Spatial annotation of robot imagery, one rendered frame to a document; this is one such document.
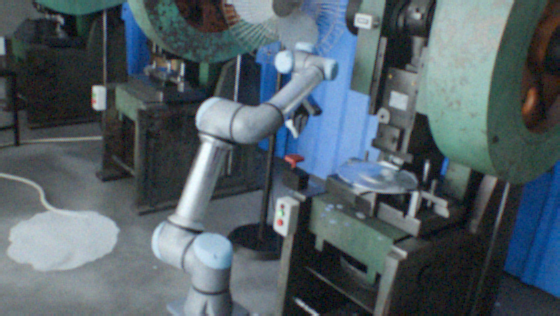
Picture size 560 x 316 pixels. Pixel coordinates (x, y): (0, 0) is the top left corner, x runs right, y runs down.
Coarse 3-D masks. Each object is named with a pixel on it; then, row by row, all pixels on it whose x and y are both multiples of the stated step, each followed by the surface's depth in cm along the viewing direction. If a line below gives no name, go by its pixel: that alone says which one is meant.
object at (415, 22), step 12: (420, 0) 180; (432, 0) 178; (408, 12) 180; (420, 12) 179; (408, 24) 183; (420, 24) 180; (408, 36) 188; (420, 36) 184; (408, 48) 189; (420, 48) 184; (420, 60) 188
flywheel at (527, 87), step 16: (544, 16) 154; (544, 32) 152; (544, 48) 152; (528, 64) 157; (544, 64) 154; (528, 80) 161; (544, 80) 169; (528, 96) 172; (544, 96) 173; (528, 112) 171; (528, 128) 173; (544, 128) 175
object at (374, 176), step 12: (348, 168) 202; (360, 168) 203; (372, 168) 205; (384, 168) 206; (396, 168) 207; (348, 180) 190; (360, 180) 192; (372, 180) 192; (384, 180) 193; (396, 180) 196; (408, 180) 197; (384, 192) 184; (396, 192) 184
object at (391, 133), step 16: (400, 80) 188; (384, 96) 195; (400, 96) 189; (384, 112) 194; (400, 112) 190; (384, 128) 193; (400, 128) 190; (384, 144) 194; (400, 144) 191; (416, 144) 193
